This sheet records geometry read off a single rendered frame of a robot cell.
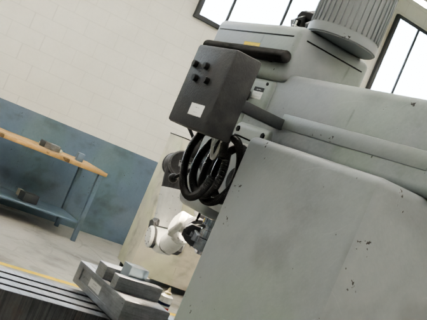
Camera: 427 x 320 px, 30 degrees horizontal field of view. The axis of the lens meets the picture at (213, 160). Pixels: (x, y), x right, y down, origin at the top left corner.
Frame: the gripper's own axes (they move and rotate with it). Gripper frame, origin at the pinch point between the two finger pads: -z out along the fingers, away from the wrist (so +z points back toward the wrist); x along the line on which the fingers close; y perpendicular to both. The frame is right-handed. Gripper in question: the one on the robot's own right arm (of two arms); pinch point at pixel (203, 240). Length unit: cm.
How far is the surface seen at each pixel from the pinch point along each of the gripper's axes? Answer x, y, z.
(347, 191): 4, -28, -82
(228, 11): 97, -211, 821
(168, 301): -3.3, 20.4, -2.9
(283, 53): -7, -56, -29
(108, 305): -20.9, 25.0, -15.2
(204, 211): -5.8, -8.8, -11.1
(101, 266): -25.4, 18.0, -3.0
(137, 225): 71, 77, 631
